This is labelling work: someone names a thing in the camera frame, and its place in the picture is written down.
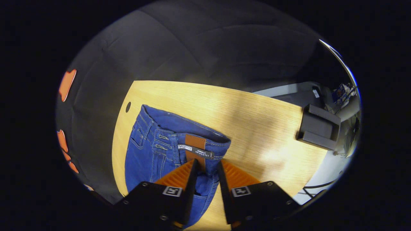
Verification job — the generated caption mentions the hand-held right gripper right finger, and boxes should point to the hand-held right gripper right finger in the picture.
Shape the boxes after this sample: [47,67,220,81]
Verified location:
[218,159,301,230]

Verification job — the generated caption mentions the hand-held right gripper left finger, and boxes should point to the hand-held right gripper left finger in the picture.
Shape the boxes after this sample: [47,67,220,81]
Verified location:
[111,159,199,231]

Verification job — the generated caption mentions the blue jeans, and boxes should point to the blue jeans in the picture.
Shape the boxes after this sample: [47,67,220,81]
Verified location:
[125,105,232,229]

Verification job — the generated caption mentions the black box stand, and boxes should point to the black box stand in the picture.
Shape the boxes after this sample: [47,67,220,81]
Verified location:
[297,104,341,150]

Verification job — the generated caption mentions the blue and white bag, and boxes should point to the blue and white bag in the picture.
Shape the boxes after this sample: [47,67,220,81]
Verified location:
[332,83,357,104]

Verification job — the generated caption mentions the black cable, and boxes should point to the black cable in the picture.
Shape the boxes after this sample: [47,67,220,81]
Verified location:
[302,180,336,197]

